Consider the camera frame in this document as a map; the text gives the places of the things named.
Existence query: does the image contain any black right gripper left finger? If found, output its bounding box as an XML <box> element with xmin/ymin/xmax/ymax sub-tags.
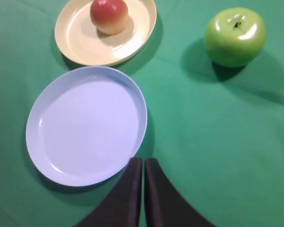
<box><xmin>76</xmin><ymin>157</ymin><xmax>142</xmax><ymax>227</ymax></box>

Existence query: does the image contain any green apple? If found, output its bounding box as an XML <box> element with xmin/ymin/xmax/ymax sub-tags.
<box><xmin>204</xmin><ymin>7</ymin><xmax>266</xmax><ymax>68</ymax></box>

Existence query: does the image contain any red yellow round bread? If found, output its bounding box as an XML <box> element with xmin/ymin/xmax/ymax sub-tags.
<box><xmin>90</xmin><ymin>0</ymin><xmax>129</xmax><ymax>35</ymax></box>

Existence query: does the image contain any yellow plastic plate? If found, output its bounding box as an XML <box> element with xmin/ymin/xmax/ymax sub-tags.
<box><xmin>54</xmin><ymin>0</ymin><xmax>157</xmax><ymax>66</ymax></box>

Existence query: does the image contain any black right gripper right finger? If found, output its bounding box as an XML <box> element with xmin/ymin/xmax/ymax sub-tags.
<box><xmin>144</xmin><ymin>158</ymin><xmax>213</xmax><ymax>227</ymax></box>

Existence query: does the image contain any blue plastic plate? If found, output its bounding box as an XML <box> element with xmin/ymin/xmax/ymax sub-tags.
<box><xmin>26</xmin><ymin>66</ymin><xmax>148</xmax><ymax>187</ymax></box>

